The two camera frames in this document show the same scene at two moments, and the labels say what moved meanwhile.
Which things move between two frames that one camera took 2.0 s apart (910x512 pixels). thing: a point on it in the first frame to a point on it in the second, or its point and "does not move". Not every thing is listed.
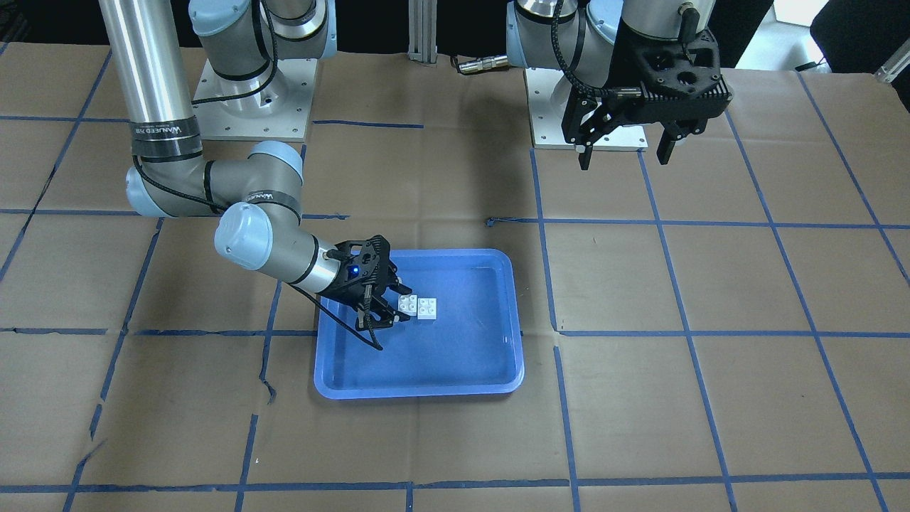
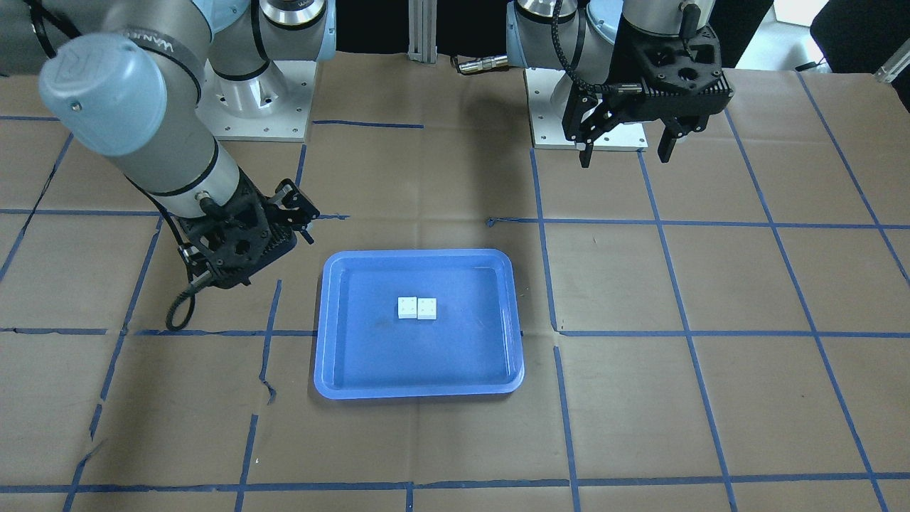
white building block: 408,304 does not move
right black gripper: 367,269 to 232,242
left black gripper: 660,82 does not move
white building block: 426,308 does not move
